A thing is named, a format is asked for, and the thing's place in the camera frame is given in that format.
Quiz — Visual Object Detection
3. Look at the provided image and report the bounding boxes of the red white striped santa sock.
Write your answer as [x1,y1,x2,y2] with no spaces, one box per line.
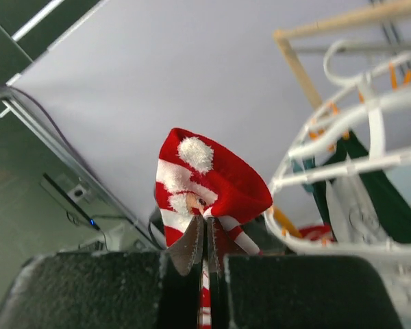
[299,224,336,242]

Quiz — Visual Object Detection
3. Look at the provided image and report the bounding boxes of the white round clip hanger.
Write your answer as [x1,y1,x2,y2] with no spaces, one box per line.
[263,39,411,295]

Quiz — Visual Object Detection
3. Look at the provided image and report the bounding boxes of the orange clothespin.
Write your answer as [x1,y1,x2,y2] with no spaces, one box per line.
[271,206,303,239]

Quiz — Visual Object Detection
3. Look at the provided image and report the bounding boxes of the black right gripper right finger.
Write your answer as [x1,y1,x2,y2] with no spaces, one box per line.
[207,219,402,328]

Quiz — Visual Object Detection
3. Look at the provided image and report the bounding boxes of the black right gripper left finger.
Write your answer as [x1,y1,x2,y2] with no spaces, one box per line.
[0,216,204,328]

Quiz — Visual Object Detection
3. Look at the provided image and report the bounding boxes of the wooden drying rack frame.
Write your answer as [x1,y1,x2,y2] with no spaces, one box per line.
[273,0,411,110]

